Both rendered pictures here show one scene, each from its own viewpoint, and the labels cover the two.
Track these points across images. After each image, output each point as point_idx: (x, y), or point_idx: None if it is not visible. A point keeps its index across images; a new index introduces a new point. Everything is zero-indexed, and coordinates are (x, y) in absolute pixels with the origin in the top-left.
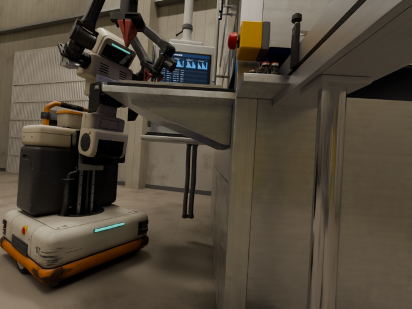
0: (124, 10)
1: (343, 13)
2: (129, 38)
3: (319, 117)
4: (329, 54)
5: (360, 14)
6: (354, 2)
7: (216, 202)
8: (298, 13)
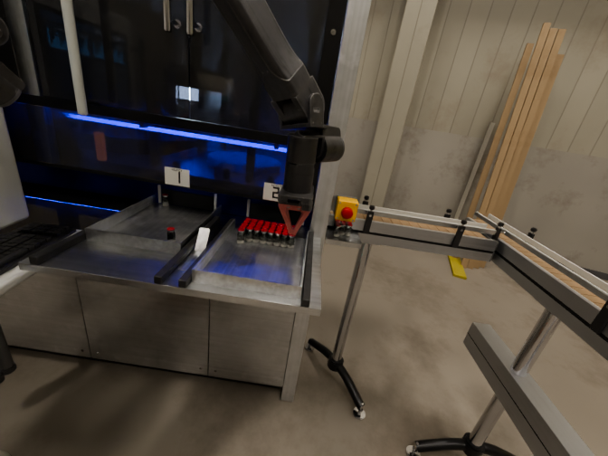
0: (311, 188)
1: (405, 236)
2: (289, 216)
3: (365, 253)
4: (394, 244)
5: (413, 243)
6: (411, 237)
7: (147, 311)
8: (374, 205)
